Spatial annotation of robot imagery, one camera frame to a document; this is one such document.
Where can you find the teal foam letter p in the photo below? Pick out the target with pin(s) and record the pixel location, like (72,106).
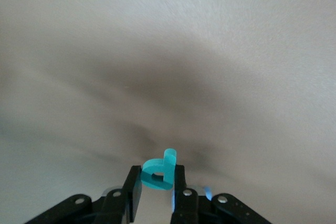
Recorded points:
(168,171)

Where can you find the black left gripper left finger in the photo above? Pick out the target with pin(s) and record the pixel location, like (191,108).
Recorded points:
(135,182)

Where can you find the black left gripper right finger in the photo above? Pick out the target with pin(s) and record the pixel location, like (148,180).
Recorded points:
(179,179)

